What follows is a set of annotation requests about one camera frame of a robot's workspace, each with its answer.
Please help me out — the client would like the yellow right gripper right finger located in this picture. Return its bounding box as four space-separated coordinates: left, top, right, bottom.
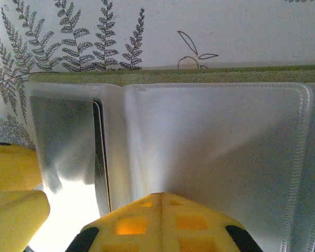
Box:
161 193 263 252

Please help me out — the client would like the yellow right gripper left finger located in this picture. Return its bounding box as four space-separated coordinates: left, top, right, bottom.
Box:
65 193 162 252

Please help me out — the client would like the silver credit card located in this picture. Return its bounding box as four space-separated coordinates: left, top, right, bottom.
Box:
29 95 97 194

